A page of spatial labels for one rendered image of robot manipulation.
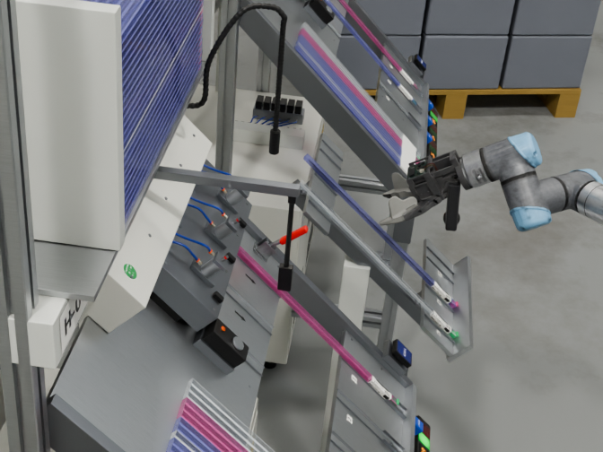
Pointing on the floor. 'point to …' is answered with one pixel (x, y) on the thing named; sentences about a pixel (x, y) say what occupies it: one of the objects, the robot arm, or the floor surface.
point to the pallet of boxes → (484, 48)
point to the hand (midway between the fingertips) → (385, 211)
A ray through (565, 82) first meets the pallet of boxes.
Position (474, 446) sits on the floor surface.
